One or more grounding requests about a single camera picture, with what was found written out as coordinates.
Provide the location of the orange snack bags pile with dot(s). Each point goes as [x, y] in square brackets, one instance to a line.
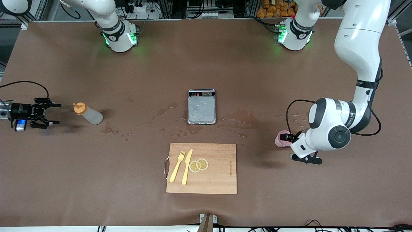
[276, 8]

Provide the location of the white power strip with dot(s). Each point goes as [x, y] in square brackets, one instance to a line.
[141, 9]

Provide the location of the translucent squeeze bottle orange cap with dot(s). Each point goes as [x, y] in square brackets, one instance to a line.
[91, 116]

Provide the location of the steel digital kitchen scale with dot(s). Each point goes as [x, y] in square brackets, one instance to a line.
[201, 109]

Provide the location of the aluminium frame rail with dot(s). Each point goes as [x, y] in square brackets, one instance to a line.
[402, 42]

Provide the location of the long white socket strip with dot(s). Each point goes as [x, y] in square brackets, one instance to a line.
[209, 14]

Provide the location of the lemon slice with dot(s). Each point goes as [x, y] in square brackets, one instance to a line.
[193, 167]
[202, 164]

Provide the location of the brown table cover sheet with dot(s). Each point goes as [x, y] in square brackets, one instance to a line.
[96, 177]

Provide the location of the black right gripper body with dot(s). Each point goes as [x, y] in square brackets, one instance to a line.
[23, 111]

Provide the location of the pink plastic cup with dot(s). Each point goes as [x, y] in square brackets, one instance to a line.
[280, 142]

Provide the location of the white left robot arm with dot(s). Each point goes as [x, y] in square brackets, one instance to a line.
[357, 45]

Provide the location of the wooden cutting board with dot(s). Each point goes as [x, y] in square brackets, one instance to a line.
[215, 180]

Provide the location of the yellow plastic knife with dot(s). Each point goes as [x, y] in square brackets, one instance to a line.
[186, 167]

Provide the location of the metal bracket at table edge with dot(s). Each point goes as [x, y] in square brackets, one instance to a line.
[207, 220]

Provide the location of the yellow plastic fork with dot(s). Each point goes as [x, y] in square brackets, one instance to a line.
[177, 167]

